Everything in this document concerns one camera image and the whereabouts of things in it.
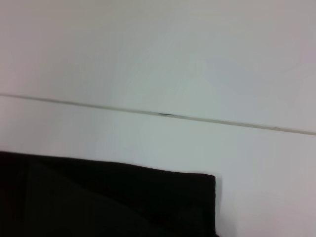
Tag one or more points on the black t-shirt with FREE print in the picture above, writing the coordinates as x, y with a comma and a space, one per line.
111, 202

